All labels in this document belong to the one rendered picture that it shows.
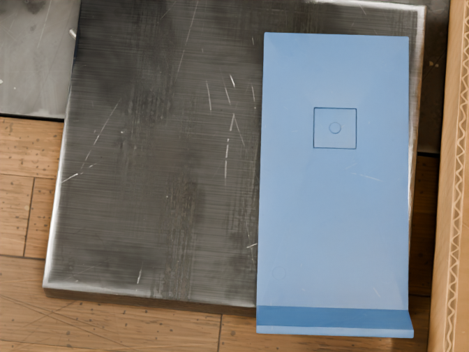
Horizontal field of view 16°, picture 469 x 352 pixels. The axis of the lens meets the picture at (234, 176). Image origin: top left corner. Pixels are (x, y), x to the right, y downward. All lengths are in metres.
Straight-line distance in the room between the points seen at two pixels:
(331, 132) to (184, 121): 0.07
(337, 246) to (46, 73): 0.17
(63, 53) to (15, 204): 0.08
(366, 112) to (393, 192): 0.04
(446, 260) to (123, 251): 0.15
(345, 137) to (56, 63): 0.15
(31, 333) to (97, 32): 0.15
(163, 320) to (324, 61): 0.15
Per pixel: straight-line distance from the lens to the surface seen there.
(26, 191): 0.82
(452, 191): 0.75
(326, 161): 0.79
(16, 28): 0.85
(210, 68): 0.81
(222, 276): 0.78
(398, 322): 0.76
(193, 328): 0.79
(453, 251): 0.74
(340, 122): 0.80
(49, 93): 0.83
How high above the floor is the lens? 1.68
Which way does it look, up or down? 73 degrees down
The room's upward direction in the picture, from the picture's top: straight up
